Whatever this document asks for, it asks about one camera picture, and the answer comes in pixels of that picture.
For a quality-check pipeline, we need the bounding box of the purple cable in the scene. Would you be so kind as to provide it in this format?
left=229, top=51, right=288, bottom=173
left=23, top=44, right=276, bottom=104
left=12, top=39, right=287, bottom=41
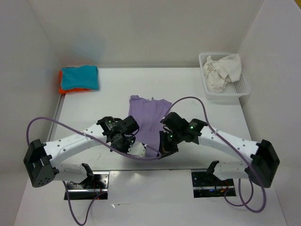
left=164, top=96, right=267, bottom=213
left=26, top=117, right=162, bottom=226

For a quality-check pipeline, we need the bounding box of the orange t shirt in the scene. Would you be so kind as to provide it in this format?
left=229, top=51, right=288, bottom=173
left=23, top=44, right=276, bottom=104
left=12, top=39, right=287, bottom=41
left=58, top=70, right=91, bottom=94

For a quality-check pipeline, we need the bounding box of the teal t shirt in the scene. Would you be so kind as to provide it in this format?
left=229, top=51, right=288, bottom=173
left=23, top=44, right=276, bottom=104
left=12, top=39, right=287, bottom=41
left=62, top=65, right=99, bottom=90

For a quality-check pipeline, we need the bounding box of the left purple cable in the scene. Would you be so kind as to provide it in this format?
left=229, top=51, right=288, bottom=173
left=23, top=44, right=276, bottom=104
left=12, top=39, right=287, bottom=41
left=26, top=117, right=162, bottom=226

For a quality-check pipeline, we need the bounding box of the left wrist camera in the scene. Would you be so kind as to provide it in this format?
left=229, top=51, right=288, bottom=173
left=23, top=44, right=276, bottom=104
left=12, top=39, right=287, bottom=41
left=127, top=142, right=146, bottom=158

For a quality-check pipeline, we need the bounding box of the white t shirt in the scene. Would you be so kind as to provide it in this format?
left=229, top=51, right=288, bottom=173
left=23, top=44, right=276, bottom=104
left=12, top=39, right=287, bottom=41
left=203, top=54, right=242, bottom=93

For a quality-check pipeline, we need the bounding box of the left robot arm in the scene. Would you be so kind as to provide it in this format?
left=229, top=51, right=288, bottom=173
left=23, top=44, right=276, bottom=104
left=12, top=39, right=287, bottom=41
left=23, top=116, right=146, bottom=187

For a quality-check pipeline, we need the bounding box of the lavender t shirt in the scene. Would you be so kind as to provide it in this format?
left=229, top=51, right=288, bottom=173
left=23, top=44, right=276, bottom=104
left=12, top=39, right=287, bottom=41
left=128, top=95, right=172, bottom=158

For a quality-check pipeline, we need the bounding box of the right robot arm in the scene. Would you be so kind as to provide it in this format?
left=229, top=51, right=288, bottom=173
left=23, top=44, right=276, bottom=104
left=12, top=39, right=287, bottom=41
left=159, top=112, right=280, bottom=188

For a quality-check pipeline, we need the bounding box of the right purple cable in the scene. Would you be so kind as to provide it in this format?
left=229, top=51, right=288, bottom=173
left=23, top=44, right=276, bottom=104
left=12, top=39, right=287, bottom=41
left=164, top=96, right=267, bottom=213

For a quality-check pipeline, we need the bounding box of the white plastic basket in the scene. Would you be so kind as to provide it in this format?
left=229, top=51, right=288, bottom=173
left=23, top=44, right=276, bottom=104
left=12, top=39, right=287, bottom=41
left=198, top=52, right=251, bottom=101

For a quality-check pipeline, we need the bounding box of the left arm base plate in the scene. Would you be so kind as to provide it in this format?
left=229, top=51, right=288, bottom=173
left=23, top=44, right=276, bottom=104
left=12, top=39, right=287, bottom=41
left=66, top=171, right=110, bottom=201

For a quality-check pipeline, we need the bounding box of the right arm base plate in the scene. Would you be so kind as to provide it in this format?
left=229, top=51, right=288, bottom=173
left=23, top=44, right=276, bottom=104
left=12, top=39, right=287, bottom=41
left=191, top=171, right=236, bottom=198

